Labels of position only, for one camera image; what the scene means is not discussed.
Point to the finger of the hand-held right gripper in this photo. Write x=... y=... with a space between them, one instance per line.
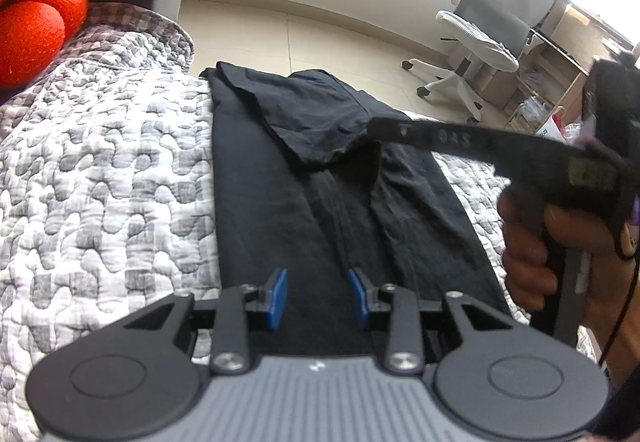
x=465 y=139

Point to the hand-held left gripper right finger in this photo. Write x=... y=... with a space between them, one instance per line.
x=357 y=297

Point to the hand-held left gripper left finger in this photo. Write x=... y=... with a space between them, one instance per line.
x=277 y=302

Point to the black t-shirt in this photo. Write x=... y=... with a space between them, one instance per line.
x=280 y=222

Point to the person's right forearm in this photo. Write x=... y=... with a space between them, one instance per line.
x=622 y=322

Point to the person's right hand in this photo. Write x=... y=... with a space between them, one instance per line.
x=522 y=262

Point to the white box blue print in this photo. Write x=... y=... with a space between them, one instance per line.
x=552 y=124

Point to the wooden desk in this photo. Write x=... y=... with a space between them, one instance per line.
x=555 y=66

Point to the white grey office chair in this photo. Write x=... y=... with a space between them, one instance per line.
x=495 y=21

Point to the grey checked quilted blanket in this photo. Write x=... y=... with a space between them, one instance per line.
x=100 y=171

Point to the red knot cushion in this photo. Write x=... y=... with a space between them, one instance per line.
x=30 y=36

